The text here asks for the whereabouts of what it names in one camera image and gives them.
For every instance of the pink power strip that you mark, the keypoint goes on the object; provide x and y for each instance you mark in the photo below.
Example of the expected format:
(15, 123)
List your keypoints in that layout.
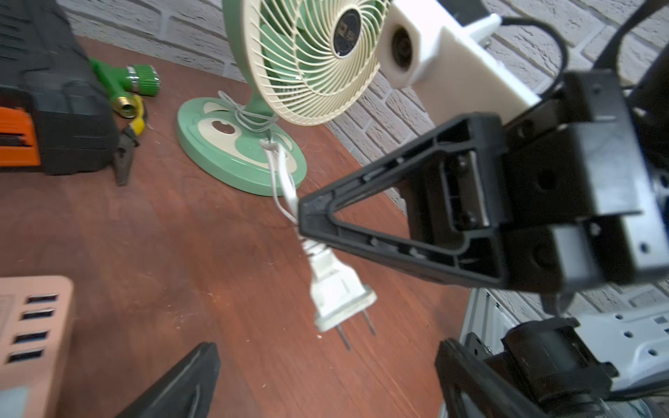
(36, 322)

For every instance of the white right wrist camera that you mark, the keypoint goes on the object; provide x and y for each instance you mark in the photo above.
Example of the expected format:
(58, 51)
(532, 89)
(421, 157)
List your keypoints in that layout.
(423, 47)

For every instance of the green garden hose nozzle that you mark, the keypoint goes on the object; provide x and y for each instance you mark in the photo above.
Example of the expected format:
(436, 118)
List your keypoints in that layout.
(123, 83)

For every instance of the yellow handled pliers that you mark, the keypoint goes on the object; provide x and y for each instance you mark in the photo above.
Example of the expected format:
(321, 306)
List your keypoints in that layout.
(128, 142)

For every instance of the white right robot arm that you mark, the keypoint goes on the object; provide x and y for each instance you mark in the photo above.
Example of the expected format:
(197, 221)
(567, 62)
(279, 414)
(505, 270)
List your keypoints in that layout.
(571, 366)

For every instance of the white fan power cord plug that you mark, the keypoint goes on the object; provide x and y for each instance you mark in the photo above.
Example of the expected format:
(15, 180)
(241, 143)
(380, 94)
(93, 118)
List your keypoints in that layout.
(336, 289)

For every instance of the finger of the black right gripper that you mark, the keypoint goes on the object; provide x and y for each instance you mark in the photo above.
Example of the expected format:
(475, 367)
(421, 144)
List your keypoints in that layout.
(433, 208)

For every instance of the green and cream desk fan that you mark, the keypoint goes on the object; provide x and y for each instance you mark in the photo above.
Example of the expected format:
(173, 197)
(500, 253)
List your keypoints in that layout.
(306, 62)

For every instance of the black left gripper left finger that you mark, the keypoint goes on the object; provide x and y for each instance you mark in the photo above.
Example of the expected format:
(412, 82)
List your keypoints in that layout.
(186, 390)

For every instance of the black plastic tool case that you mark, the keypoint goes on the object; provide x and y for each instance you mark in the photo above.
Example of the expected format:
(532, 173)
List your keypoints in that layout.
(55, 115)

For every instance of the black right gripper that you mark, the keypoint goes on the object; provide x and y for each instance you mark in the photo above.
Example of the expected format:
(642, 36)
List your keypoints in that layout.
(584, 212)

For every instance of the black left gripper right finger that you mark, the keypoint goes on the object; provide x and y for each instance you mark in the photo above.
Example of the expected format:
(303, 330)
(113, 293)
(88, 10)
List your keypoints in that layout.
(472, 389)

